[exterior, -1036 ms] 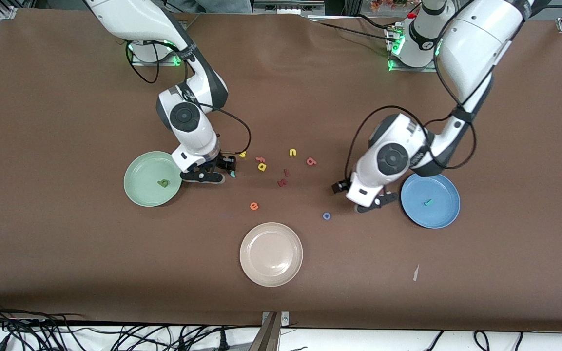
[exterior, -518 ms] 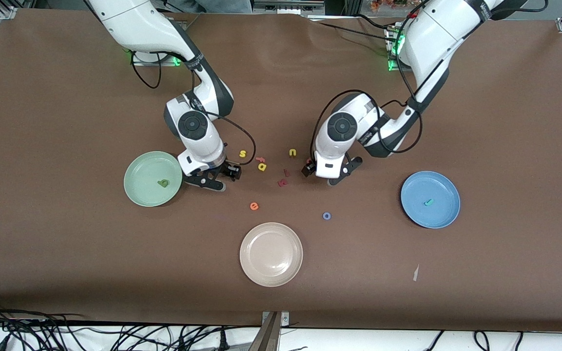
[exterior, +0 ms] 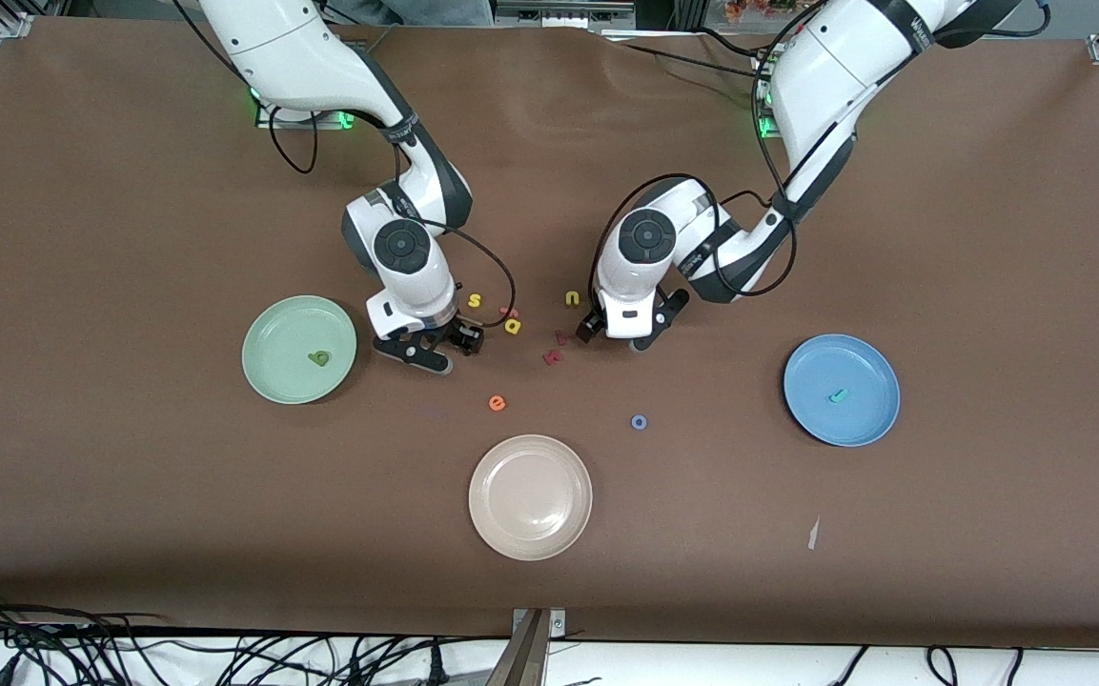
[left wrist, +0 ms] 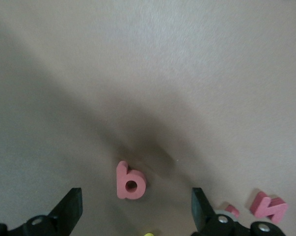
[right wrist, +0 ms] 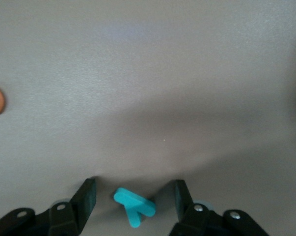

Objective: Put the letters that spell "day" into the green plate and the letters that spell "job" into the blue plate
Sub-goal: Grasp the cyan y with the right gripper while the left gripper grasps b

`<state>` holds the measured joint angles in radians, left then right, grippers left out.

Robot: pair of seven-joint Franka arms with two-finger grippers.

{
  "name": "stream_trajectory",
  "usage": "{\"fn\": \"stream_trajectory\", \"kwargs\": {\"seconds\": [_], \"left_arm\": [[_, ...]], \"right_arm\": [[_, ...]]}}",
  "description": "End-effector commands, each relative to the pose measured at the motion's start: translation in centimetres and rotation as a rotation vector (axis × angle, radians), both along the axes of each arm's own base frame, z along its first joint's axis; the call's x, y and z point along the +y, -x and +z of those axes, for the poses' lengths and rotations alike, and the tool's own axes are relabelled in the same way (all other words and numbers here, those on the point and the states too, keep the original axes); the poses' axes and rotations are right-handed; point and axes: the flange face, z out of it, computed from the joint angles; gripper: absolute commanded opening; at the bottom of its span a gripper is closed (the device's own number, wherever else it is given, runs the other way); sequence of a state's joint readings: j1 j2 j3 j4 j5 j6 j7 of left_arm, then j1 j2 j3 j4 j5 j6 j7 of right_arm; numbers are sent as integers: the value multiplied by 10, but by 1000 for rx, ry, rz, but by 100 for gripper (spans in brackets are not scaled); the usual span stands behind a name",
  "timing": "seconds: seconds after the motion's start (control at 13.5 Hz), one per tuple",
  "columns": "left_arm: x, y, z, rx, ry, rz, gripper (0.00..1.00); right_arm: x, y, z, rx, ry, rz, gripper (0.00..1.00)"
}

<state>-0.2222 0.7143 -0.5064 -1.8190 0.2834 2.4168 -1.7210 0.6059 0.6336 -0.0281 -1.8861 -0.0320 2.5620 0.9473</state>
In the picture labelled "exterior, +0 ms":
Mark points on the grey metal device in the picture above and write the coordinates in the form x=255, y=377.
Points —
x=568, y=14

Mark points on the brown table cover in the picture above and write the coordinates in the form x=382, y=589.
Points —
x=130, y=476

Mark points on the small white paper scrap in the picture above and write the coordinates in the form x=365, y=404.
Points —
x=813, y=534

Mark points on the grey metal pole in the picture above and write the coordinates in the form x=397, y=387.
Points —
x=520, y=662

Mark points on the blue plate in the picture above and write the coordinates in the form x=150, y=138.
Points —
x=864, y=419

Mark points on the orange flower bunch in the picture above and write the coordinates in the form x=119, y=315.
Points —
x=759, y=10

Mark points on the green letter b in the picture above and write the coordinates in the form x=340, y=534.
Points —
x=323, y=360

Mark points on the small metal bracket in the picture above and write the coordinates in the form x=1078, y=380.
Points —
x=557, y=624

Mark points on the green plate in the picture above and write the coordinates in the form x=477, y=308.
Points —
x=282, y=333

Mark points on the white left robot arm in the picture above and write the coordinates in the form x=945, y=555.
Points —
x=835, y=76

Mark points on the maroon letter z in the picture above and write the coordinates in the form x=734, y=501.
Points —
x=553, y=357

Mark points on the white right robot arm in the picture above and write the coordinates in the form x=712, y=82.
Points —
x=292, y=57

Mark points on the beige plate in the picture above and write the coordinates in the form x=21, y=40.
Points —
x=530, y=497

